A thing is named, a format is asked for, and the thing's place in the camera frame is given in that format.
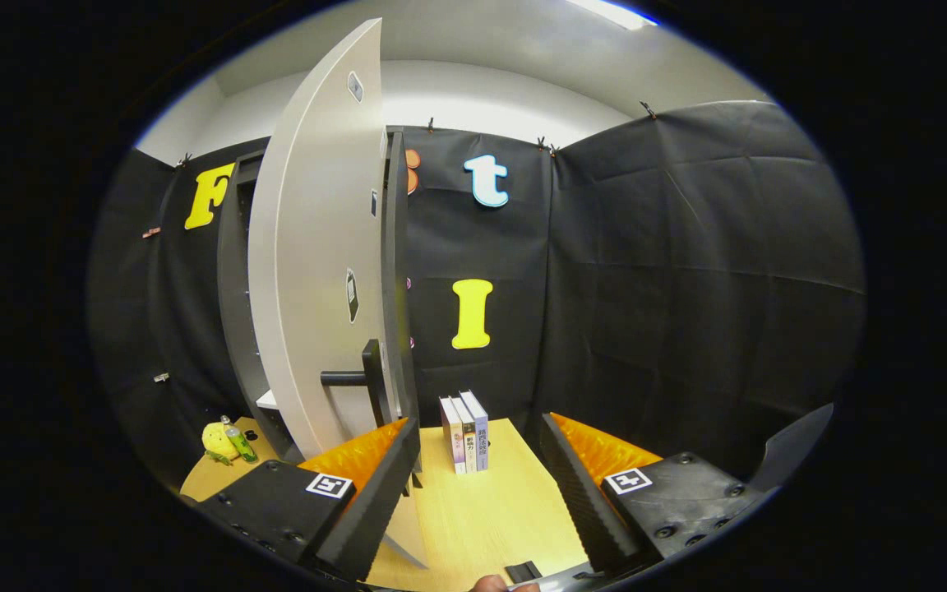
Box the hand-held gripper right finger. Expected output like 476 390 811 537
539 412 772 576

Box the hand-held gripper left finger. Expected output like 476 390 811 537
196 418 423 583

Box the dark grey shoe cabinet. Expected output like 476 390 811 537
217 127 423 494

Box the beige shoe cabinet door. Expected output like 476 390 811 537
247 18 430 570

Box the white book dark label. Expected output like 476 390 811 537
450 394 479 474

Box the lavender book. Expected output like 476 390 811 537
459 390 492 472

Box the green bottle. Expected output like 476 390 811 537
221 415 260 465

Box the yellow plush toy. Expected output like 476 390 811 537
201 421 238 466

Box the black backdrop cloth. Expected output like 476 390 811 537
91 100 866 496

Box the long ceiling light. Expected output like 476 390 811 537
564 0 660 32

